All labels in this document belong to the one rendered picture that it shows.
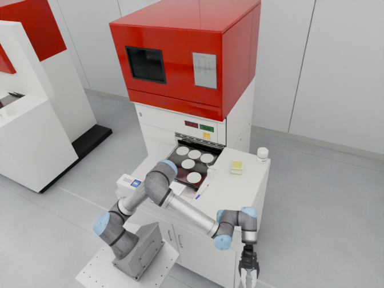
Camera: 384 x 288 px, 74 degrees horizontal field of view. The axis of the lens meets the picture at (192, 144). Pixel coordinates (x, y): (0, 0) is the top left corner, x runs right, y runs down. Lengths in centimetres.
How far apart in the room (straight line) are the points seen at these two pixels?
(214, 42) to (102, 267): 142
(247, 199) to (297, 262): 108
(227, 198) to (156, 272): 58
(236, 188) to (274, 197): 126
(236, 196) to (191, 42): 96
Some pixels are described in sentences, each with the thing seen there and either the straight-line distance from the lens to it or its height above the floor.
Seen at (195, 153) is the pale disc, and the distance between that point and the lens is 199.
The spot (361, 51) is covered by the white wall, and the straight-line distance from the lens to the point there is 303.
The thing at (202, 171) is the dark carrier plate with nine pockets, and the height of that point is 90.
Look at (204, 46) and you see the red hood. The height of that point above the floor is 173.
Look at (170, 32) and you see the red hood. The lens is 164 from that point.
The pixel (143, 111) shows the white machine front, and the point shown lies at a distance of 218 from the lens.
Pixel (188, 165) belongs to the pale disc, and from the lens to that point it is 190.
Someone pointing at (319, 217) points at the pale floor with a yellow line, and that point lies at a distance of 286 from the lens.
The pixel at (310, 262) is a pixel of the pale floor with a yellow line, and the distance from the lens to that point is 259.
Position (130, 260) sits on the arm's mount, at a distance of 140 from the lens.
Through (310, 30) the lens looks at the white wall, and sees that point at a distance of 297.
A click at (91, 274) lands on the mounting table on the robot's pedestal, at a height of 82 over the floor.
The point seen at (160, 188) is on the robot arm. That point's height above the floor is 138.
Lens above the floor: 224
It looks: 40 degrees down
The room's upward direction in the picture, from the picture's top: 6 degrees counter-clockwise
